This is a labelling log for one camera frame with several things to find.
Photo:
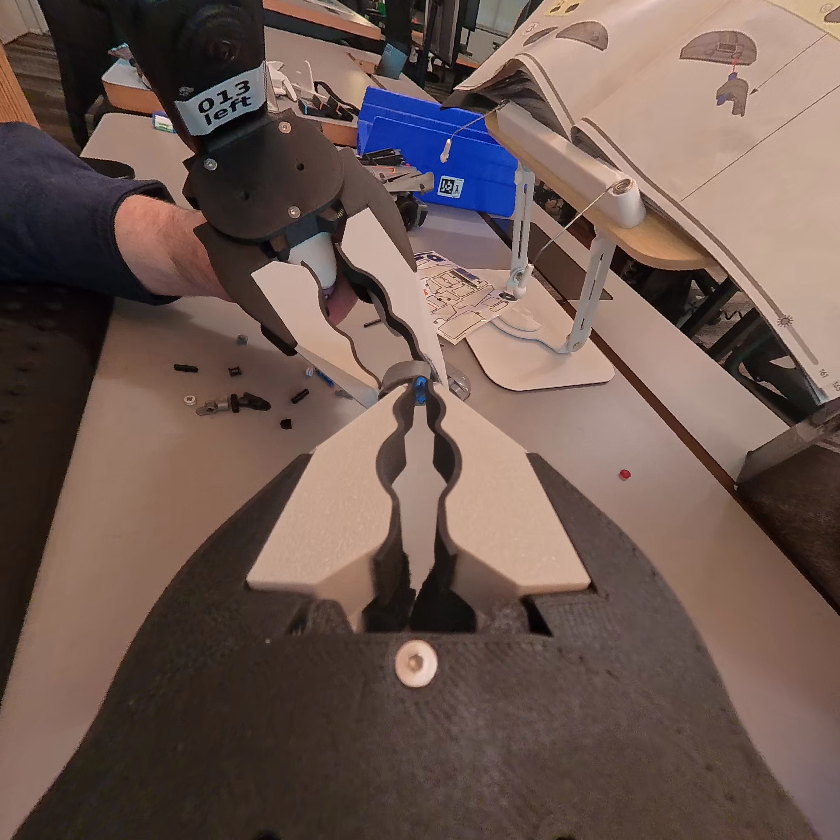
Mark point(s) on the blue storage bin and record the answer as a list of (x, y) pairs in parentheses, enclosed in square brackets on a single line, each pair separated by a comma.
[(407, 138)]

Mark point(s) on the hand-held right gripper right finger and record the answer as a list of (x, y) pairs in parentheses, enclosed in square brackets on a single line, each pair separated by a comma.
[(518, 525)]

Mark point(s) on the long blue lego pin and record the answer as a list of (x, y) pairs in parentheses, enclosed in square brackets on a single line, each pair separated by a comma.
[(325, 377)]

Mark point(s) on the white sticker sheet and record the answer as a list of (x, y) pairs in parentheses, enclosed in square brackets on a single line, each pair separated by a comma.
[(459, 302)]

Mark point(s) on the grey bent lego beam assembly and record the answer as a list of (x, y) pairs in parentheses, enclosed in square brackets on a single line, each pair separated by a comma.
[(400, 375)]

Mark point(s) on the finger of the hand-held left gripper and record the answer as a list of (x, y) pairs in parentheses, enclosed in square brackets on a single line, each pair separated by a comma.
[(394, 282), (308, 321)]

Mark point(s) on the person's left forearm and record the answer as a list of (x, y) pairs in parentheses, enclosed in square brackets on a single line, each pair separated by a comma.
[(52, 210)]

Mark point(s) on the dark grey curved lego panel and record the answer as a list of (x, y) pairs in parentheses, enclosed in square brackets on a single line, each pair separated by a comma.
[(460, 387)]

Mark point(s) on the grey background table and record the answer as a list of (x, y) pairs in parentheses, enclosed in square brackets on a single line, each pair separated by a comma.
[(341, 65)]

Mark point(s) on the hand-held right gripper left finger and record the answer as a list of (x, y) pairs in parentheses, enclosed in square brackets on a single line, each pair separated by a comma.
[(315, 525)]

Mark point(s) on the lego instruction booklet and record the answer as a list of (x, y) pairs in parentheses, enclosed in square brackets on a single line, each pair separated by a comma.
[(689, 131)]

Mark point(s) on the white plastic parts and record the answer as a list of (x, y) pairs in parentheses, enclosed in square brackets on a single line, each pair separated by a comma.
[(285, 79)]

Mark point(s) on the white book stand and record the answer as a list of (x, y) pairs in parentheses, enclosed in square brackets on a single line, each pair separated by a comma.
[(544, 367)]

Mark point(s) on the person's left hand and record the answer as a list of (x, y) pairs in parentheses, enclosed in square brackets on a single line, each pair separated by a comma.
[(184, 256)]

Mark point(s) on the partly built lego model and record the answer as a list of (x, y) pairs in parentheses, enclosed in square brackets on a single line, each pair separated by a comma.
[(394, 177)]

